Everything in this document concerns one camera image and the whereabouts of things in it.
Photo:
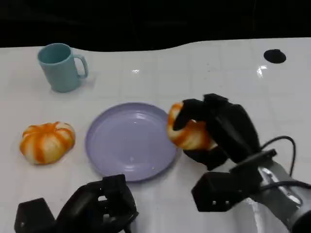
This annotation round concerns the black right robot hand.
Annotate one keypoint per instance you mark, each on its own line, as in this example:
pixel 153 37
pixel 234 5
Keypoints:
pixel 233 128

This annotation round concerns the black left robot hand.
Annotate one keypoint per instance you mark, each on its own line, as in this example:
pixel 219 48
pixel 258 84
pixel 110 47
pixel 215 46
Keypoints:
pixel 82 213

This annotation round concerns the orange and white bread roll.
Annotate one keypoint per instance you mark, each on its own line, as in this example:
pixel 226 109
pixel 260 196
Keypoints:
pixel 194 138
pixel 47 143

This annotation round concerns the black round table grommet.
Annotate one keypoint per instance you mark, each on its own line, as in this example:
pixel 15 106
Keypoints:
pixel 274 56

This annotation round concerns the lilac plate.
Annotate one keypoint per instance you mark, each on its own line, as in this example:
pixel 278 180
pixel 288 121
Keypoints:
pixel 131 143

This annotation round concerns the black backdrop panel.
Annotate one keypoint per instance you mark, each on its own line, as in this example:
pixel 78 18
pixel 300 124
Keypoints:
pixel 155 21

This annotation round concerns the pale green mug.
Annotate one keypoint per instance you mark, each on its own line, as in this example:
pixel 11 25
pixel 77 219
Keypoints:
pixel 62 75

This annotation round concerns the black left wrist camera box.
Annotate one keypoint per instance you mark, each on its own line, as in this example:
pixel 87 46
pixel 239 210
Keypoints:
pixel 34 217

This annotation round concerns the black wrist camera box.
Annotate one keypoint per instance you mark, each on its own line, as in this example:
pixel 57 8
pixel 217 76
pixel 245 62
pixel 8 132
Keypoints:
pixel 218 189
pixel 34 217

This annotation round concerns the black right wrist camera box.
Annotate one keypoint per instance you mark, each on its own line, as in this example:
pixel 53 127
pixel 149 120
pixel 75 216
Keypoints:
pixel 218 189

